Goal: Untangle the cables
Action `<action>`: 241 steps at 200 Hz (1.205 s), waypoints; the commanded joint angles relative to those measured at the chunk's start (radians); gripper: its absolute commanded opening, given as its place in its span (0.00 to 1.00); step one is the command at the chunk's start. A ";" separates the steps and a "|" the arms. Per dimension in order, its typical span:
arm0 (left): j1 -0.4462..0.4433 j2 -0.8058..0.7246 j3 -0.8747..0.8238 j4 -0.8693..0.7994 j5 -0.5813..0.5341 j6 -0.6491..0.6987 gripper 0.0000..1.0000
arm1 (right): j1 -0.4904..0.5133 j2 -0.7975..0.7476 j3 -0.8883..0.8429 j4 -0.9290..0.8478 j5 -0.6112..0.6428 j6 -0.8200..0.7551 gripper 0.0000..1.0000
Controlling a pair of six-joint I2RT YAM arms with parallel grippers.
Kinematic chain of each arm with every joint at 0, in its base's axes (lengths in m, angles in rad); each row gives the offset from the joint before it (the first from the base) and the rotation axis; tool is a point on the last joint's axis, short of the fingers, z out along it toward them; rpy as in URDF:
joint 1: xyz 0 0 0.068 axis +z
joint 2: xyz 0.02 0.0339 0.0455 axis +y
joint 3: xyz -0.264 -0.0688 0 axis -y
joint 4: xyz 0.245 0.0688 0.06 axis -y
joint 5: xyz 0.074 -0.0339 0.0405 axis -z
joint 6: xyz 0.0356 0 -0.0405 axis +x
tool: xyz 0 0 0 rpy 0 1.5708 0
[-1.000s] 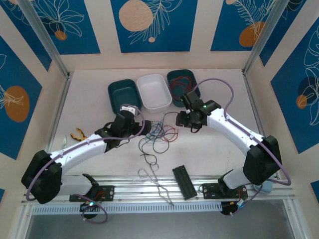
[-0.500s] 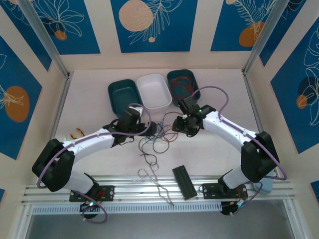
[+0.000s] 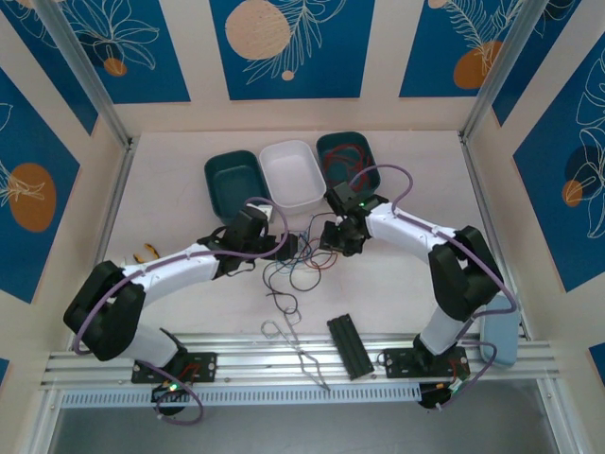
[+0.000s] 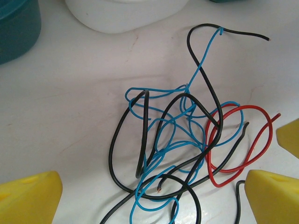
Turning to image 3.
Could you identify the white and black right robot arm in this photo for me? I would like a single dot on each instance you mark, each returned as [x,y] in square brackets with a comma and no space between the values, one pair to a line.
[406,227]

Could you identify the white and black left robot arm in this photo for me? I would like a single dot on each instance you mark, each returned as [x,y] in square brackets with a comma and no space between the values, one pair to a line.
[179,267]

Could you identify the dark teal plastic bin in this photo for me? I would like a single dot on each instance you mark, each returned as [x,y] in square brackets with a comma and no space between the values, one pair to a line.
[331,141]
[231,184]

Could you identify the white plastic bin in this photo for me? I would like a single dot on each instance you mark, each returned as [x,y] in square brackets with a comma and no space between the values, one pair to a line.
[293,175]

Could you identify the silver metal tongs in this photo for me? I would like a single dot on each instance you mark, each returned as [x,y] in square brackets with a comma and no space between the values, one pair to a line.
[301,355]

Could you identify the black ribbed metal block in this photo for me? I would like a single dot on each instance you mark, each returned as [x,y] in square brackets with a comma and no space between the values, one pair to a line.
[350,345]

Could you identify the small black controller board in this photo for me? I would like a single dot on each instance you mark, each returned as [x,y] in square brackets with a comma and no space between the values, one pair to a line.
[439,395]
[172,391]

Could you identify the light blue case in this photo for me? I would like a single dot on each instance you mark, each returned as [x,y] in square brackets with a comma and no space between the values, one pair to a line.
[501,336]

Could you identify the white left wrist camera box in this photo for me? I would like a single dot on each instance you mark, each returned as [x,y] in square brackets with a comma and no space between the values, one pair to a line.
[267,212]

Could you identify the aluminium rail frame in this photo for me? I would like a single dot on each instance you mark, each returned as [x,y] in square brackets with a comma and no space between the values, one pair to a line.
[264,359]

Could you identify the aluminium side rail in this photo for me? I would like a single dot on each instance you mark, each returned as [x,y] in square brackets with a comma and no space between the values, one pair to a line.
[120,179]
[477,189]

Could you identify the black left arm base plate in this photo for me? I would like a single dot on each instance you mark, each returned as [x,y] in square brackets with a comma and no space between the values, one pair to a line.
[203,366]

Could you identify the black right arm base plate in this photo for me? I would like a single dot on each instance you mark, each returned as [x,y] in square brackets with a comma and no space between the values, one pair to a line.
[397,364]

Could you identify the aluminium corner post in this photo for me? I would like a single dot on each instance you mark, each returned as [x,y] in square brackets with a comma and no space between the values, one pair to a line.
[85,66]
[501,61]

